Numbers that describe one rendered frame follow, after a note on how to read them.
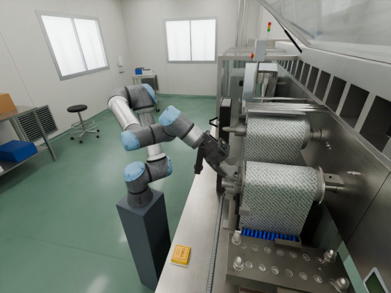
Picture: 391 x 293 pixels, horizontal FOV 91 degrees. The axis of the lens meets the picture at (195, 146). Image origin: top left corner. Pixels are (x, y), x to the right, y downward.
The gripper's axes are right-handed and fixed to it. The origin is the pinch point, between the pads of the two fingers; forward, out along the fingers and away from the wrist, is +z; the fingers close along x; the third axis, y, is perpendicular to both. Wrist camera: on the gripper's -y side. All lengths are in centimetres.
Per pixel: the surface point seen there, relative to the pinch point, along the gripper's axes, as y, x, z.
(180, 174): -143, 149, 26
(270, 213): 0.3, -4.6, 19.5
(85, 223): -193, 48, -34
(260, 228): -8.4, -4.6, 23.9
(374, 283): 18.0, -27.5, 32.2
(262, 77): 27, 67, -6
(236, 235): -12.5, -12.1, 14.7
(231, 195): -9.8, 2.7, 8.6
